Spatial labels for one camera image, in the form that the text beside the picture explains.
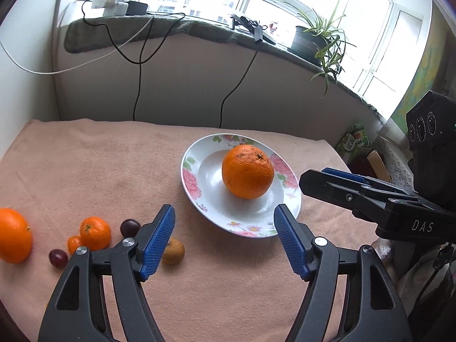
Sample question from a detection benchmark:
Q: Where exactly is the dark red plum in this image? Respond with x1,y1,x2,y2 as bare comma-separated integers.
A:
49,249,68,269

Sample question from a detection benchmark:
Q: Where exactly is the small brown kiwi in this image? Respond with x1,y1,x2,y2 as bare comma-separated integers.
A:
162,238,185,265

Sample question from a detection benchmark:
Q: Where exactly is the right hand in white glove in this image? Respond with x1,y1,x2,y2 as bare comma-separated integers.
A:
371,238,395,266

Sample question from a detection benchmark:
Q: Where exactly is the cardboard box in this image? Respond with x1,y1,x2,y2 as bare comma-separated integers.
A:
366,150,392,182

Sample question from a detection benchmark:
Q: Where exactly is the green printed bag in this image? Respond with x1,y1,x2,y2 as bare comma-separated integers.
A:
335,123,371,164

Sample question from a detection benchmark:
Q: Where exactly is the tiny orange kumquat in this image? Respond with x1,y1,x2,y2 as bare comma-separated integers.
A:
66,235,84,256

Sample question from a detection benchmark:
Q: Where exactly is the small stemmed tangerine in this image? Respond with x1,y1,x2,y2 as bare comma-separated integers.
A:
80,216,111,251

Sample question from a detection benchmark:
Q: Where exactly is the large smooth orange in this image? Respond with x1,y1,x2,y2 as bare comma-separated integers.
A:
0,208,32,264

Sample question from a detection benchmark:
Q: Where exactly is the dark purple plum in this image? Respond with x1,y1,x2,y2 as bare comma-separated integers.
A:
120,219,141,238

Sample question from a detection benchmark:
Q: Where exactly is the large mandarin with dark spots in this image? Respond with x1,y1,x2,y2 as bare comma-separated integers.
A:
222,144,274,200

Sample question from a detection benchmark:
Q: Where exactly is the potted spider plant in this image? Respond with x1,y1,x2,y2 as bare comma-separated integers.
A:
287,2,355,97

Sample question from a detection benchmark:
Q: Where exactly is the pink towel table cover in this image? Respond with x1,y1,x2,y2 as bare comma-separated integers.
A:
0,118,390,342

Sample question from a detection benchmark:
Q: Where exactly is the white floral plate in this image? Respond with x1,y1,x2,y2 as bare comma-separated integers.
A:
181,134,302,239

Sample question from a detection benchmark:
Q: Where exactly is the black device on windowsill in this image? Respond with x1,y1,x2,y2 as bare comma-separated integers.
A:
230,14,277,45

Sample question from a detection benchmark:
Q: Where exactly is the black power adapter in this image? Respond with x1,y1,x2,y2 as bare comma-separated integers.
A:
125,0,148,15

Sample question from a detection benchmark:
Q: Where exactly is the grey windowsill cloth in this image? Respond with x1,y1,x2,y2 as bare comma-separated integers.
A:
53,15,384,134

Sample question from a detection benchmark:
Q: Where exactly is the white power strip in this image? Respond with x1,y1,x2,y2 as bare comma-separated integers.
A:
91,0,128,17

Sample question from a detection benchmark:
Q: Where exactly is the black hanging cable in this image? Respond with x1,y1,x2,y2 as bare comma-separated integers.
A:
218,38,261,129

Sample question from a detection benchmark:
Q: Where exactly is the white cable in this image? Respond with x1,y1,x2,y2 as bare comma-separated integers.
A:
0,0,155,76

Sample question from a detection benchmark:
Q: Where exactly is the black looped cable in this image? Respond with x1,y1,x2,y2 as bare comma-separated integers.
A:
80,0,186,122

